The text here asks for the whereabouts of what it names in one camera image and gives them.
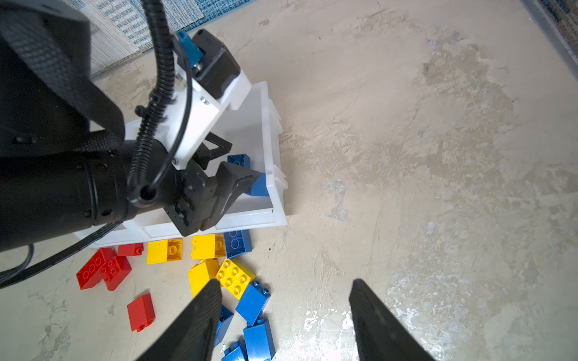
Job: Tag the orange yellow lego brick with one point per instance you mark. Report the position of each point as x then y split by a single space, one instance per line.
200 275

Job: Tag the blue square lego brick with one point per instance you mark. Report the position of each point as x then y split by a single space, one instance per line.
242 160

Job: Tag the yellow studded lego brick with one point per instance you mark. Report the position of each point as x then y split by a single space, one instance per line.
235 277

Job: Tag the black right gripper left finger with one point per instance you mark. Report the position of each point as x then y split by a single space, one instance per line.
192 335

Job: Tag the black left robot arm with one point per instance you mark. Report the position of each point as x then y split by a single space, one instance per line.
66 164

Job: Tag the blue two-stud lego brick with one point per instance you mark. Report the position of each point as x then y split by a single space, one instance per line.
237 243

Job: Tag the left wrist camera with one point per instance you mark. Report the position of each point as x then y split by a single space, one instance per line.
212 65

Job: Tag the small red lego brick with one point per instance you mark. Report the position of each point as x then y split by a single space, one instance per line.
130 250

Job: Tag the white right plastic bin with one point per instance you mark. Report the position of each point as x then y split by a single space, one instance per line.
254 130

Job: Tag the long red lego brick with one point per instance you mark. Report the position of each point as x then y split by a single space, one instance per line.
90 274

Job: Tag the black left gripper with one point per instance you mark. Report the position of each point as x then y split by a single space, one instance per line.
203 200

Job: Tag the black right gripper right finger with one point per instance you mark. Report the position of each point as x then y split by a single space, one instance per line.
378 333

